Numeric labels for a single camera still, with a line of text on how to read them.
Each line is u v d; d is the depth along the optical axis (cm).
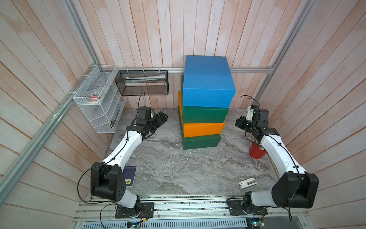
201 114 84
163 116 76
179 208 76
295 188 40
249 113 74
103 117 78
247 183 80
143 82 106
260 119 62
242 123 75
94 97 73
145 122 64
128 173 86
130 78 90
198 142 95
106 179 43
